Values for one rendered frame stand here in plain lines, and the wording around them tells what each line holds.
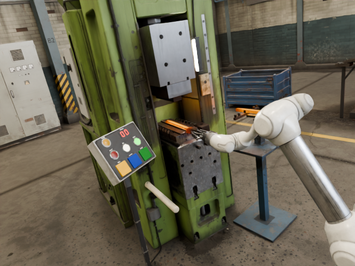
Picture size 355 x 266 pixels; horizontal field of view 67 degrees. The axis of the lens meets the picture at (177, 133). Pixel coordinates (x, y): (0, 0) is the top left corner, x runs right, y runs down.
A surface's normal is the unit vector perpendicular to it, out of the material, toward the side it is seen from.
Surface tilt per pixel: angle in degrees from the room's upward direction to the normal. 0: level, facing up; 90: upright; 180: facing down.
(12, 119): 90
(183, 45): 90
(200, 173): 90
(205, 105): 90
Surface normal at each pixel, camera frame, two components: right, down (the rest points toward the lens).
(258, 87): -0.66, 0.34
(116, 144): 0.63, -0.41
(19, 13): 0.66, 0.15
